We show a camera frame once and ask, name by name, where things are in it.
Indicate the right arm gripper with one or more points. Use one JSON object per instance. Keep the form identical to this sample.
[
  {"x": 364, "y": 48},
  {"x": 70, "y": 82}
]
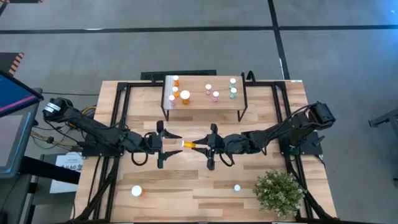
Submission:
[{"x": 225, "y": 144}]

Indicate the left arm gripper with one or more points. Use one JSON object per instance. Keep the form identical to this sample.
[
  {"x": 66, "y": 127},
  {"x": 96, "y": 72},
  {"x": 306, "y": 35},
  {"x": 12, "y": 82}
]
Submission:
[{"x": 152, "y": 143}]

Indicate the medium orange pill bottle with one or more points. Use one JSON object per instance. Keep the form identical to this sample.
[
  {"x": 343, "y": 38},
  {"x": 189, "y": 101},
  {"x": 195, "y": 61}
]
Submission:
[{"x": 189, "y": 144}]

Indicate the pink pill bottle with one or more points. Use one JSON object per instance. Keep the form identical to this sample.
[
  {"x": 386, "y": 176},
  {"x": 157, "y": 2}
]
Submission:
[
  {"x": 208, "y": 86},
  {"x": 215, "y": 93},
  {"x": 171, "y": 97}
]

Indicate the teal pill bottle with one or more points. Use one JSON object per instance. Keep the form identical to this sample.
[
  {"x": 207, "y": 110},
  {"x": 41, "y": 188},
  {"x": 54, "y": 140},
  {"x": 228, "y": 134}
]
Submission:
[
  {"x": 233, "y": 90},
  {"x": 232, "y": 81},
  {"x": 237, "y": 187}
]

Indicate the extra large orange pill bottle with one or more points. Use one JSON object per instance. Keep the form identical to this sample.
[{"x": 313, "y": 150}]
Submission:
[{"x": 136, "y": 190}]

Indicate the small orange pill bottle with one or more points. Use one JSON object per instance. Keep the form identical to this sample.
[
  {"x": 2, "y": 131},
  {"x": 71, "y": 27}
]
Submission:
[
  {"x": 176, "y": 78},
  {"x": 175, "y": 89}
]

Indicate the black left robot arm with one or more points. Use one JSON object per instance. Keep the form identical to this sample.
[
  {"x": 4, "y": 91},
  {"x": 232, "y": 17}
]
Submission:
[{"x": 93, "y": 127}]

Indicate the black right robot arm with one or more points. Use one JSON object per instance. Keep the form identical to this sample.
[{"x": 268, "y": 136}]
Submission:
[{"x": 295, "y": 127}]

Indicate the artificial green potted plant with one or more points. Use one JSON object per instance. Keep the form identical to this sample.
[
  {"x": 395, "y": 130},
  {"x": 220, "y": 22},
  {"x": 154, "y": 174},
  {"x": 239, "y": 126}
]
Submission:
[{"x": 278, "y": 194}]

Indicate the white paper sheet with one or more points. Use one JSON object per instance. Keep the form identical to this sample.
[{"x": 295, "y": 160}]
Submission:
[{"x": 66, "y": 161}]

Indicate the monitor with blue screen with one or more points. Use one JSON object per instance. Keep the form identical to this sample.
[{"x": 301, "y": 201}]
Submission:
[{"x": 15, "y": 93}]

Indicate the grey table leg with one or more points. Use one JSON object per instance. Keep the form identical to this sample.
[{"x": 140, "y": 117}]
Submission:
[{"x": 385, "y": 118}]

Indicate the hazard striped floor mat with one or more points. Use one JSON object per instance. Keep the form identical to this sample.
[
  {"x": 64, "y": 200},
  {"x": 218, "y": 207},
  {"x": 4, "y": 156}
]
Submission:
[
  {"x": 7, "y": 60},
  {"x": 18, "y": 1}
]

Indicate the wooden shelf black metal frame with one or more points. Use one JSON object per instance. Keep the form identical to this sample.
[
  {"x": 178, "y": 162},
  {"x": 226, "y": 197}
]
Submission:
[{"x": 199, "y": 104}]

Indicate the black metal rig frame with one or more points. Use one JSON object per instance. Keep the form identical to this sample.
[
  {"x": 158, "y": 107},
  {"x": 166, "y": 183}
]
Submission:
[{"x": 140, "y": 84}]

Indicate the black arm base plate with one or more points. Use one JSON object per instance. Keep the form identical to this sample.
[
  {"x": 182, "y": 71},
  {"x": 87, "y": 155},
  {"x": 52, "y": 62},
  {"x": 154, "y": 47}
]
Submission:
[
  {"x": 311, "y": 149},
  {"x": 93, "y": 151}
]

